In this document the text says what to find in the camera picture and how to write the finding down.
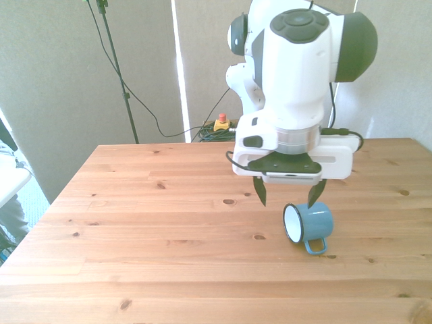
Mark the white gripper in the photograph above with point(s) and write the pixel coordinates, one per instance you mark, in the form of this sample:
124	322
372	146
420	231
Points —
337	162

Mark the blue enamel mug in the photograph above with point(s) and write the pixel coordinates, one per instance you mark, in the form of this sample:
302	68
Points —
314	222

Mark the yellow emergency stop button box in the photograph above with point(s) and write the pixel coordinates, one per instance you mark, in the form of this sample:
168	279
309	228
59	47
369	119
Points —
221	125

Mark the grey fabric partition panel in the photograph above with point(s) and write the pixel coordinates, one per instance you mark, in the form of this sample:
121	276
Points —
50	67
202	50
405	84

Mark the black tripod pole stand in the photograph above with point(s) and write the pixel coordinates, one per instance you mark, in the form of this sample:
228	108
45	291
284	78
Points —
118	67

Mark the white side table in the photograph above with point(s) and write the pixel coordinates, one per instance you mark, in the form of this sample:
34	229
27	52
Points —
13	182

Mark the black flat screen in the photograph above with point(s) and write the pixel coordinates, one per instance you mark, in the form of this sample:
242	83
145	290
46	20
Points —
6	135

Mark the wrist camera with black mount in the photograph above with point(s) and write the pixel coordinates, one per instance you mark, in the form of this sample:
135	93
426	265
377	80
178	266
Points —
287	165

